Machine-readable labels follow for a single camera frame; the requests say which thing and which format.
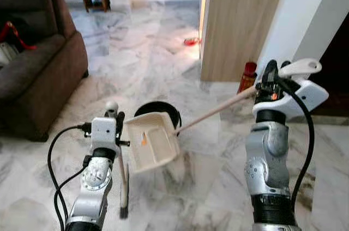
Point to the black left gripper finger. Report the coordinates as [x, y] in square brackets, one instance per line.
[119, 122]

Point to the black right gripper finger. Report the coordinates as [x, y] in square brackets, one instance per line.
[271, 69]

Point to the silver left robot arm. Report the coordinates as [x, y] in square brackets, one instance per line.
[92, 187]

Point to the red-capped brown bottle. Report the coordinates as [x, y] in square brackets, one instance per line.
[248, 76]

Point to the dark round waste bin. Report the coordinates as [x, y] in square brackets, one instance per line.
[158, 105]

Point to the small red bowl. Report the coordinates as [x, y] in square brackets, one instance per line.
[192, 41]

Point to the brown fabric sofa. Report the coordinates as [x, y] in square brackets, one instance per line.
[43, 78]

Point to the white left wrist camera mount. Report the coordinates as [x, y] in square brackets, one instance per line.
[102, 132]

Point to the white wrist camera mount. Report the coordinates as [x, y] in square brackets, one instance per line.
[102, 132]
[308, 95]

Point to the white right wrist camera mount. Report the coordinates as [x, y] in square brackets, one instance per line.
[308, 95]

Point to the light wooden wall panel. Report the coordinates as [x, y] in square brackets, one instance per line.
[240, 24]

